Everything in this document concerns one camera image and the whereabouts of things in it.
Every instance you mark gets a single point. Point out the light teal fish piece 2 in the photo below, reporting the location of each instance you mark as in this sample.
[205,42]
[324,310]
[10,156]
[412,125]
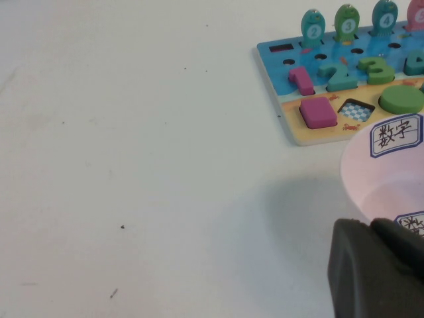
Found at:
[313,30]

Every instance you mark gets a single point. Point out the teal number 4 piece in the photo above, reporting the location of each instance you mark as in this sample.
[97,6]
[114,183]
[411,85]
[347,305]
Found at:
[415,64]

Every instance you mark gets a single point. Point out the green circle piece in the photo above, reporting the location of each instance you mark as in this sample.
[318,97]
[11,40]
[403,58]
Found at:
[402,99]

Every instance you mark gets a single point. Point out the pink fish piece 5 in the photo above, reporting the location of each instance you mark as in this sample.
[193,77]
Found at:
[415,16]

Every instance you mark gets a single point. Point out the green fish piece 3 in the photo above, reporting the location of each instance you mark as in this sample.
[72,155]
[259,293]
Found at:
[346,24]

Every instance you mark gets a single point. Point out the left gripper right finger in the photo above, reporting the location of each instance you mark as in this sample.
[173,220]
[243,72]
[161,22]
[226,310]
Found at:
[401,245]

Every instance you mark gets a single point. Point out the pink plastic bowl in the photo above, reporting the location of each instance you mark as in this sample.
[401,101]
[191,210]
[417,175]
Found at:
[364,185]

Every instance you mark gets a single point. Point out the green number 3 piece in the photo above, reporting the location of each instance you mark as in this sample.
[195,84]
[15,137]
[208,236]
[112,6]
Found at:
[379,74]

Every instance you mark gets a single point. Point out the blue wooden puzzle board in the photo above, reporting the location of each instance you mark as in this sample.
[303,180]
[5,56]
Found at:
[285,109]

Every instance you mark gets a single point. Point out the teal fish piece 4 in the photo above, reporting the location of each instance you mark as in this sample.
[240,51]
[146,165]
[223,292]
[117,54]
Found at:
[385,18]

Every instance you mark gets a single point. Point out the magenta number 1 piece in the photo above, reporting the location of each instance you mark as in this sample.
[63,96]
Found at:
[303,83]

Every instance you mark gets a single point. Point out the teal number 2 piece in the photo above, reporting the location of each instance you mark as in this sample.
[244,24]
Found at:
[341,83]

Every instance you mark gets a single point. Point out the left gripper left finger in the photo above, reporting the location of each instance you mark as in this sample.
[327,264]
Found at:
[364,281]

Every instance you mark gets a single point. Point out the magenta rectangle piece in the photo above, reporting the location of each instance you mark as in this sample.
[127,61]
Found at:
[318,112]

